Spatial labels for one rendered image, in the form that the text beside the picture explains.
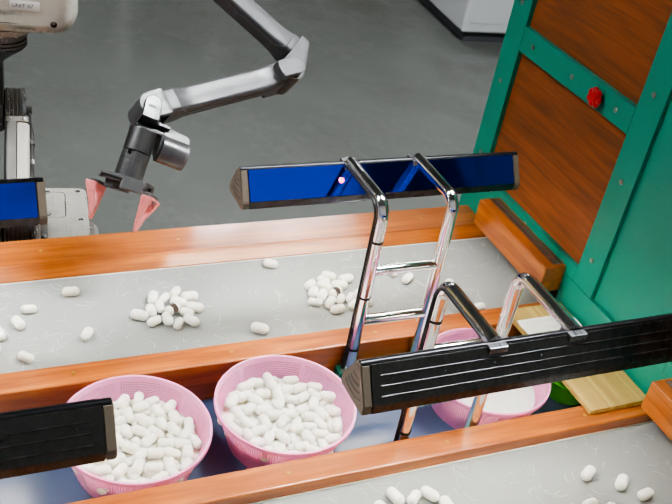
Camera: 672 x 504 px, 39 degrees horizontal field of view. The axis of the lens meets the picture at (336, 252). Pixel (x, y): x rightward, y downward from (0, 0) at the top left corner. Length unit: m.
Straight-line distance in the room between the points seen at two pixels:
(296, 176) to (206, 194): 2.06
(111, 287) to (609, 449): 1.06
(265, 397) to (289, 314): 0.26
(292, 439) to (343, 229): 0.70
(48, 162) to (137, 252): 1.91
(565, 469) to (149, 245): 1.00
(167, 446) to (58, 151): 2.51
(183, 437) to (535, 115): 1.12
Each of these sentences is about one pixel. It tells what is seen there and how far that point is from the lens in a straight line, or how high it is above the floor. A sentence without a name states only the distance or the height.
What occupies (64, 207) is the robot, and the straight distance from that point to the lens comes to 2.83.
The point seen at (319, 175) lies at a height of 1.09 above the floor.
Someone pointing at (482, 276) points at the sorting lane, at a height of 0.74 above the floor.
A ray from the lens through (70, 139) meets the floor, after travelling 4.20.
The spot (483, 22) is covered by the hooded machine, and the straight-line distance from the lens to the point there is 5.94.
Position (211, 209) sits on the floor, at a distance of 3.78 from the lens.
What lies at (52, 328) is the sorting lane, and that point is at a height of 0.74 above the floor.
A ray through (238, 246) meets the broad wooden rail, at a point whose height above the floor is 0.76.
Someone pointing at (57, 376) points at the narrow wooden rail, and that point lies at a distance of 1.82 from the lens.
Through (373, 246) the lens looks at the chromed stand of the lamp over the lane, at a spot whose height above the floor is 1.02.
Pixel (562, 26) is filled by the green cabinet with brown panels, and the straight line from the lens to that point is 2.24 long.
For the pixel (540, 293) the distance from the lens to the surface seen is 1.62.
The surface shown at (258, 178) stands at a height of 1.09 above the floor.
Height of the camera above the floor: 1.98
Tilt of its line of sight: 33 degrees down
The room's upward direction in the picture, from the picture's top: 11 degrees clockwise
